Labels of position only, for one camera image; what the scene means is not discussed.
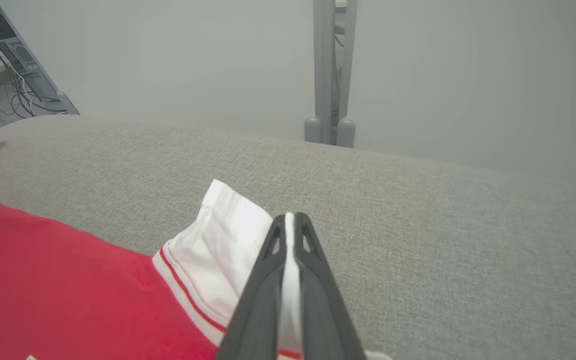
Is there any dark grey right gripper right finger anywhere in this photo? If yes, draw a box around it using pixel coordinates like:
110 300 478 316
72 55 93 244
293 212 366 360

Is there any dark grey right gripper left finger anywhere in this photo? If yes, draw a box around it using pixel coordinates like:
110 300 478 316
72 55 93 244
216 214 287 360

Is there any red number 23 basketball jersey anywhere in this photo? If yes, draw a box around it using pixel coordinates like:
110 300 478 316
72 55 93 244
0 179 394 360

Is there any grey cylindrical partition foot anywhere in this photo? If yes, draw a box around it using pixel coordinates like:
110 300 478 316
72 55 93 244
336 117 356 149
304 116 321 144

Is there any grey computer tower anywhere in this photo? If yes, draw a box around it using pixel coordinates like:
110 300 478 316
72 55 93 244
0 15 59 101

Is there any grey partition joint post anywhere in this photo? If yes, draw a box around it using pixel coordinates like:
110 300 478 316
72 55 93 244
312 0 359 147

